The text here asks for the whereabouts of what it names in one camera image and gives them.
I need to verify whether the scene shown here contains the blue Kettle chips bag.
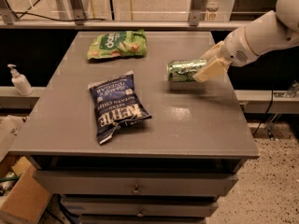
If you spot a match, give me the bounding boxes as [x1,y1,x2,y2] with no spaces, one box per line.
[88,71,151,145]

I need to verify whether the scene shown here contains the drawer knob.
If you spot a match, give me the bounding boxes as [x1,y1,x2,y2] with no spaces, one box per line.
[132,184,141,195]
[136,209,145,217]

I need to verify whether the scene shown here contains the black cable on ledge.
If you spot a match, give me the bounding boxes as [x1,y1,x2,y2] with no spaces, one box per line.
[12,11,108,23]

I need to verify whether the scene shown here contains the top drawer knob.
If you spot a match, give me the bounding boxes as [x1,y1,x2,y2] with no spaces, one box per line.
[132,184,141,195]

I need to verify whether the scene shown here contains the green snack bag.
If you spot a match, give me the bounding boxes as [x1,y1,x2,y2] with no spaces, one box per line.
[87,30,147,60]

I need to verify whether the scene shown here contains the green soda can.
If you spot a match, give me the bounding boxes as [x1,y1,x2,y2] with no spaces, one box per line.
[167,59,206,83]

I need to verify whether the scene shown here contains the white pump bottle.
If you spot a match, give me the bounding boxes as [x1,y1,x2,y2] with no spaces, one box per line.
[7,64,33,96]

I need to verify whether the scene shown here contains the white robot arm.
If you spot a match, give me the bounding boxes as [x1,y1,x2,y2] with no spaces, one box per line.
[193,0,299,82]

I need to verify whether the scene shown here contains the grey drawer cabinet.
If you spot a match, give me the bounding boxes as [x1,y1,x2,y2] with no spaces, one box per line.
[11,32,259,224]

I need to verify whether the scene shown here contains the cardboard box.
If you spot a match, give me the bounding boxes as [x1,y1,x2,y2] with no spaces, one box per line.
[0,156,51,224]

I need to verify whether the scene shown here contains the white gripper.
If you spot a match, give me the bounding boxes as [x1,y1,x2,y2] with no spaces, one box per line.
[193,41,232,82]

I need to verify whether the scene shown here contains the black cable on floor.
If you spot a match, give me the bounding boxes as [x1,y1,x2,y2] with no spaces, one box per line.
[251,89,275,137]

